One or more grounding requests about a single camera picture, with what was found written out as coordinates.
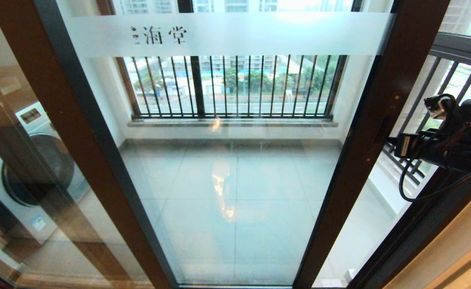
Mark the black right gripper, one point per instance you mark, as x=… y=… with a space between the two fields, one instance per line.
x=432 y=146

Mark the sliding glass door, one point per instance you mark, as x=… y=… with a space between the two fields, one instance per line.
x=388 y=88

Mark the short grey stone window sill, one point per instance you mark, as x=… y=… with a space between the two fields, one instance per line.
x=392 y=176

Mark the narrow black window railing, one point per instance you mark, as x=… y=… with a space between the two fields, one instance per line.
x=460 y=44

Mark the long grey stone window sill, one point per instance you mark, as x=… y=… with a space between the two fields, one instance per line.
x=235 y=123

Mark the wide black window railing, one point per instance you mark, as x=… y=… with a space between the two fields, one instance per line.
x=197 y=84

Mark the brown framed fixed glass door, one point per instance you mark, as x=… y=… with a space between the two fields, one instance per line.
x=78 y=140

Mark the grey front-load washing machine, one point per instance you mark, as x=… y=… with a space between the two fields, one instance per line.
x=18 y=216

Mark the dark door frame with track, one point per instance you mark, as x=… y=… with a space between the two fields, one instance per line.
x=412 y=241

